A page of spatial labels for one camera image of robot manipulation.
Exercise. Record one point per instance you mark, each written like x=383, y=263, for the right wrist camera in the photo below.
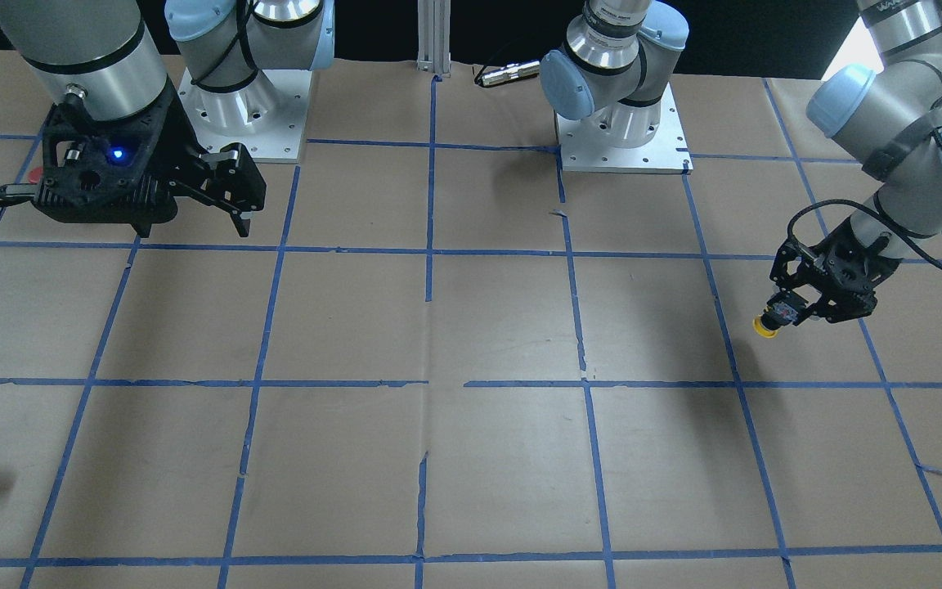
x=107, y=173

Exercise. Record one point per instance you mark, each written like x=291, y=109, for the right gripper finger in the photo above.
x=228, y=179

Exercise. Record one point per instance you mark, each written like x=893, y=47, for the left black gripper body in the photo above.
x=804, y=263

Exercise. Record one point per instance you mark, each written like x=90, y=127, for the metal cable connector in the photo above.
x=510, y=73

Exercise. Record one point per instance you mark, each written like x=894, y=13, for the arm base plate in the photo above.
x=269, y=116
x=625, y=139

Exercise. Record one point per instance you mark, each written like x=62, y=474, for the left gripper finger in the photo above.
x=784, y=291
x=837, y=308

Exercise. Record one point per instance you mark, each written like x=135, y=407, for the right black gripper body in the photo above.
x=179, y=141

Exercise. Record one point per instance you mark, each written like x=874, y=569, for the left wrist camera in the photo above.
x=805, y=266

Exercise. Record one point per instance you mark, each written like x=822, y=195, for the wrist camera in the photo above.
x=805, y=266
x=107, y=173

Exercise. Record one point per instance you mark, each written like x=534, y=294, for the yellow push button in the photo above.
x=786, y=308

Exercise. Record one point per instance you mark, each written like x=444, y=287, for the aluminium frame post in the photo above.
x=433, y=29

